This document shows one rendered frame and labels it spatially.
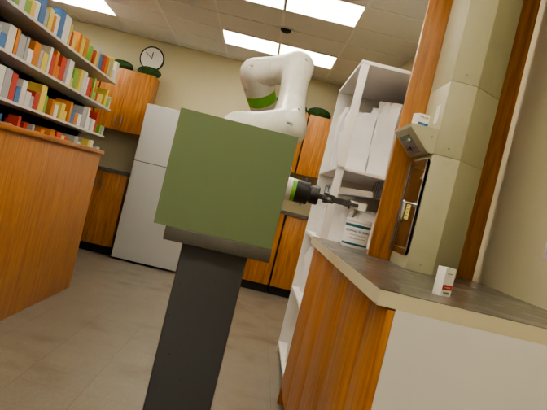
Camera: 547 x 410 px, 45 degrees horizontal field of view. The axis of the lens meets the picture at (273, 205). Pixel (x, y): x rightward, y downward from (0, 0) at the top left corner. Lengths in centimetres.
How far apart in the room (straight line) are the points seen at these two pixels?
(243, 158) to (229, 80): 636
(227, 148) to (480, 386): 94
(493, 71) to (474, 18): 23
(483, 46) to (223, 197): 133
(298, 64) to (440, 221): 84
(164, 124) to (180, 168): 567
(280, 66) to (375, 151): 160
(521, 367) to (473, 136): 128
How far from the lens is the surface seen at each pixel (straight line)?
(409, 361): 166
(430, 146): 270
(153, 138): 761
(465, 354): 169
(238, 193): 195
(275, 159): 196
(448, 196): 271
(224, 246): 195
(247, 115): 219
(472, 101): 277
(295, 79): 237
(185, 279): 202
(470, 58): 279
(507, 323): 171
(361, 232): 333
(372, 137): 407
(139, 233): 762
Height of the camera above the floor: 109
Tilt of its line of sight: 1 degrees down
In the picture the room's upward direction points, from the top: 14 degrees clockwise
